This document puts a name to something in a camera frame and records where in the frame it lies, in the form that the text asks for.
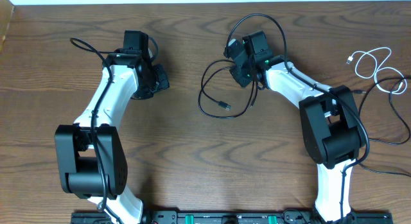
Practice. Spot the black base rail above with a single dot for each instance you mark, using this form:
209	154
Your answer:
289	216

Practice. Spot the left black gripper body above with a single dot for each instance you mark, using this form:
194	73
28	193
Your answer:
158	79

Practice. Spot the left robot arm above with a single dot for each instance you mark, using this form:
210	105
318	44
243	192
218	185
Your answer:
91	161

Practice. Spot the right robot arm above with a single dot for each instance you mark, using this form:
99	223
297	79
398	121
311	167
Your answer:
331	128

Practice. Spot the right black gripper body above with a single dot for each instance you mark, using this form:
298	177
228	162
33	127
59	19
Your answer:
243	74

